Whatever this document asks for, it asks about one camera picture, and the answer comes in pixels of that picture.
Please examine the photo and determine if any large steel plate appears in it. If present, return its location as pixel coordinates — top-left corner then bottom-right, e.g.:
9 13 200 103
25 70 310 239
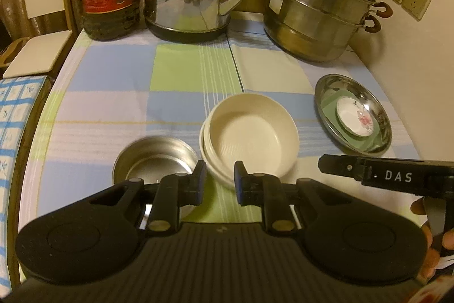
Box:
314 74 392 157

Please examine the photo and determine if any blue white patterned cloth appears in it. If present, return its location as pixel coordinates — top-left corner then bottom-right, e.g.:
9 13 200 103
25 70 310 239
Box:
1 76 52 297

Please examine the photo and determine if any stacked steel steamer pot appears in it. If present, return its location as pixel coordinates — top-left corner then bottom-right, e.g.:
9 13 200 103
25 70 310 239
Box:
263 0 393 63

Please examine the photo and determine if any white floral shallow dish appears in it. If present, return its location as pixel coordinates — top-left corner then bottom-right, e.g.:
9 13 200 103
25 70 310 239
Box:
336 97 374 138

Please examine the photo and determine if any cream plastic bowl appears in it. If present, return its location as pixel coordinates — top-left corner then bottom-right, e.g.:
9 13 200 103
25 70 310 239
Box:
204 93 300 178

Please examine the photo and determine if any white floral ceramic bowl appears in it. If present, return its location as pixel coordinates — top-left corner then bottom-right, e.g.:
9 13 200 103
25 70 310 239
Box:
199 122 236 191

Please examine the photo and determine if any person's right hand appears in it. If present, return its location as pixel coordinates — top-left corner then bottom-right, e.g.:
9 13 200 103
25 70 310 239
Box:
409 197 454 284

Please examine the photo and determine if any green square plastic plate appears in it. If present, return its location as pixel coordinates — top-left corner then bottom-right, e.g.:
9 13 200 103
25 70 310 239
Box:
321 89 383 152

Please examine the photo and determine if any white wooden chair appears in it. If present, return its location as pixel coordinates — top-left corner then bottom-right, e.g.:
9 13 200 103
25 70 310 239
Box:
1 0 77 78

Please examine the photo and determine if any checked pastel tablecloth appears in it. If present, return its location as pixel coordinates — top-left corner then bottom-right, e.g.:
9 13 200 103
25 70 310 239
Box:
18 14 424 225

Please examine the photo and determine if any small steel bowl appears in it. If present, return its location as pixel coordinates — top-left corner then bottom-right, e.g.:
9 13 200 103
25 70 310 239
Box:
112 135 199 185

